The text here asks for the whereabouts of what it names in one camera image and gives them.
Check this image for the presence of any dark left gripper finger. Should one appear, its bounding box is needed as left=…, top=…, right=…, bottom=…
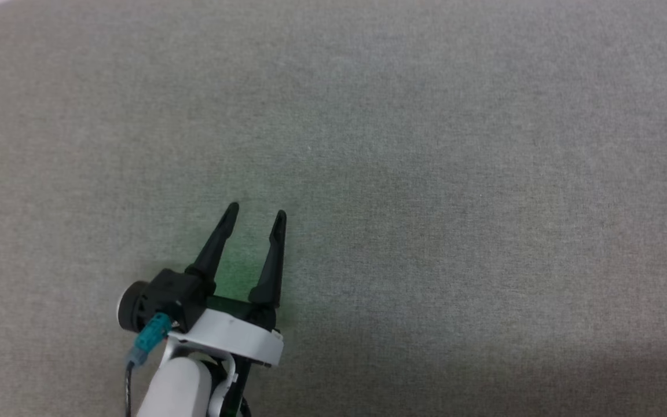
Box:
left=248, top=210, right=288, bottom=311
left=185, top=202, right=241, bottom=297

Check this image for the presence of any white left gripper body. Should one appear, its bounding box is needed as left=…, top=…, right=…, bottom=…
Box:
left=166, top=295, right=285, bottom=369

